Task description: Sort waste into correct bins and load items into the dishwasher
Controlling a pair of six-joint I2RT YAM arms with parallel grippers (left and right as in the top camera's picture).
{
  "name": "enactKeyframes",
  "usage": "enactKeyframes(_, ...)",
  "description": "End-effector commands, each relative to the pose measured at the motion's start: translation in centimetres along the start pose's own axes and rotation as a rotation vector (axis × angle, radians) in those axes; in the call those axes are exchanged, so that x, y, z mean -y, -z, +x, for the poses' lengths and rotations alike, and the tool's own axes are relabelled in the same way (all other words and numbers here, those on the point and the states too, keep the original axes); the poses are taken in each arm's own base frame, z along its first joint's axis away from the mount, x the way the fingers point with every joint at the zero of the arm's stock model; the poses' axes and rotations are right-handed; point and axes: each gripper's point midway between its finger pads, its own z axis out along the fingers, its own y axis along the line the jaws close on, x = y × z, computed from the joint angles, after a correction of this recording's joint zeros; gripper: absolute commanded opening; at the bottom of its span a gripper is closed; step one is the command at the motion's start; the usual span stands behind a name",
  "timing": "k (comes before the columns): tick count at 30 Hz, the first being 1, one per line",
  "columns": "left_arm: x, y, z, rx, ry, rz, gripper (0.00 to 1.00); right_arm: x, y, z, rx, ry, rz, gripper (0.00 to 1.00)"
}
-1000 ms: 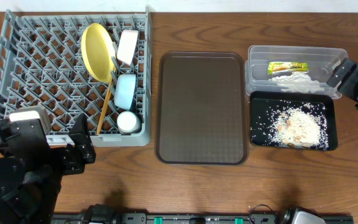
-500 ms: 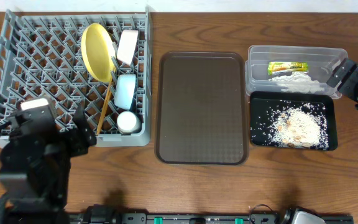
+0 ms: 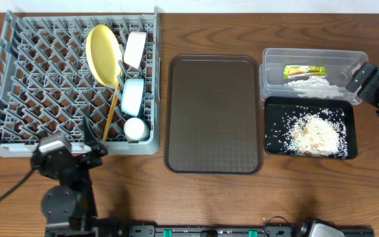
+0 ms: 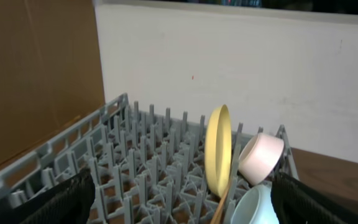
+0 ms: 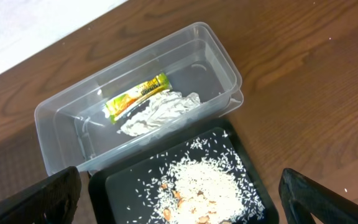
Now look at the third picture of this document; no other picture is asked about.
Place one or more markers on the black waste tray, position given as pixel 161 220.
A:
pixel 276 106

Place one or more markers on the spilled rice food scraps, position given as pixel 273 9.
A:
pixel 313 132

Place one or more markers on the light blue bowl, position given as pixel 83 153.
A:
pixel 132 96

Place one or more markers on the grey plastic dish rack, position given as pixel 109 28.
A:
pixel 46 86

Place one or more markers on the pink white bowl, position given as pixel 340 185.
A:
pixel 134 49

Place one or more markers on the clear plastic waste bin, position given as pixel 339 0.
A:
pixel 340 66

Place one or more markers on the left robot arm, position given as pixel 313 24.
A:
pixel 69 207

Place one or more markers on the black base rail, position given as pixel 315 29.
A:
pixel 106 227

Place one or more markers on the green orange snack wrapper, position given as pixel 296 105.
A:
pixel 293 71

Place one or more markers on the white tissue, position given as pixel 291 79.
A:
pixel 315 87

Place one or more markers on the yellow round plate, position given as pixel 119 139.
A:
pixel 103 55

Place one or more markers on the small white green cup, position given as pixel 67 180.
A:
pixel 136 130

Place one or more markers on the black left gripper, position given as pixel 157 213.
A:
pixel 86 155

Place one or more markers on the dark brown serving tray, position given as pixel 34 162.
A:
pixel 214 122

